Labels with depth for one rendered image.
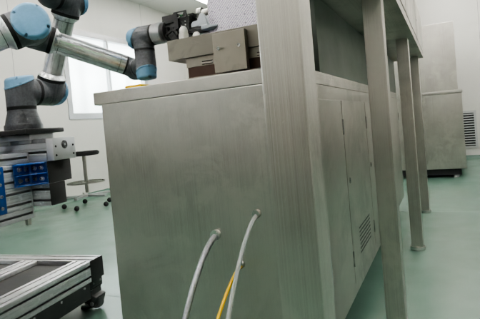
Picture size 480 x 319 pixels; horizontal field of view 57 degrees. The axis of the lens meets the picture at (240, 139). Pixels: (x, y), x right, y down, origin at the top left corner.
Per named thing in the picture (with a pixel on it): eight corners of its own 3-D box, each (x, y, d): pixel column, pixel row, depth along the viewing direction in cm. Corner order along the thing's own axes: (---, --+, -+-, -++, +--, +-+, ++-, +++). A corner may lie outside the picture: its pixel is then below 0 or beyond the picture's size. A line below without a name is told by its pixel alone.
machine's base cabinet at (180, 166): (324, 208, 368) (316, 105, 365) (406, 208, 340) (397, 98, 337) (126, 373, 140) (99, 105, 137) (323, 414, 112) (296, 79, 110)
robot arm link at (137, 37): (138, 53, 166) (136, 30, 166) (163, 48, 161) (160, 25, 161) (125, 50, 159) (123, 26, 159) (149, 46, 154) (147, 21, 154)
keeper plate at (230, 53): (218, 73, 126) (215, 35, 125) (250, 68, 121) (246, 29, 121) (214, 73, 123) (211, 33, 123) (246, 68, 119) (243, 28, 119)
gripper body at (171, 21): (186, 8, 147) (157, 16, 152) (189, 34, 147) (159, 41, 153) (198, 13, 154) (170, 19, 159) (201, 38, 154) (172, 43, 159)
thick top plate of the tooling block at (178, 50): (196, 66, 147) (194, 47, 147) (311, 46, 130) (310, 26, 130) (168, 61, 133) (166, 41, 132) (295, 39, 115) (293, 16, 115)
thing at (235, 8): (212, 50, 149) (207, -5, 148) (277, 38, 139) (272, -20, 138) (211, 50, 148) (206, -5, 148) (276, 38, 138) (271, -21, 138)
